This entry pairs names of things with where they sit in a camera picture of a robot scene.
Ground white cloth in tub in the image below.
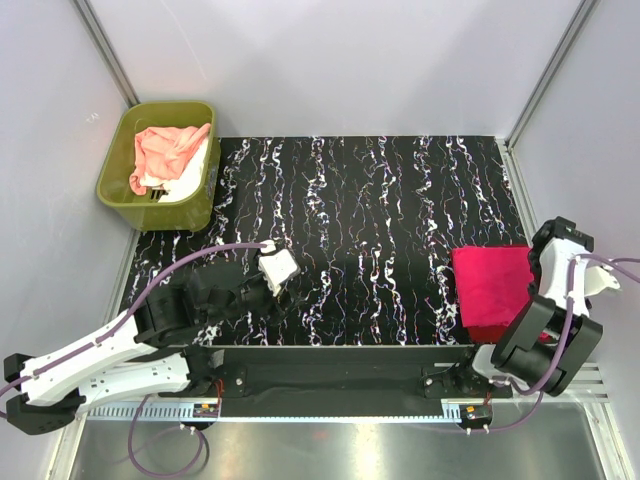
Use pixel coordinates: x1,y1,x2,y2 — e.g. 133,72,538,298
143,138,209,203

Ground dark red folded t shirt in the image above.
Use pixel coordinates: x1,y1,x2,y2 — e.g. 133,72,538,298
467,325,507,344

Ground peach pink cloth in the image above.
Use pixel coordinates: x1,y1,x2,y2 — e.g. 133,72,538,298
129,123,211,196

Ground olive green plastic tub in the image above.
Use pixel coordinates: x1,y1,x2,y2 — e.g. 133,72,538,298
96,100,221,232

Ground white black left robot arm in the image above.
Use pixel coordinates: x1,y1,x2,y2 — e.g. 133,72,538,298
1,240,300,435

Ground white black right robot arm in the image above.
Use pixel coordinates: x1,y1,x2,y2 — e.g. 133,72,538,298
453,216,620,397

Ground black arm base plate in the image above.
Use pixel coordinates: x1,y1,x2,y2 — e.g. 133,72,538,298
179,346,512,421

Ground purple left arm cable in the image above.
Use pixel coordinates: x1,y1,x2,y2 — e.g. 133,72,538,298
0,240,276,476

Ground white slotted cable duct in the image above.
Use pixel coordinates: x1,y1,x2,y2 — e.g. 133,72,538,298
88,399,494,421

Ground bright pink t shirt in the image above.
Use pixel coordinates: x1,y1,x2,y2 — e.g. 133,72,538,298
452,245,533,328

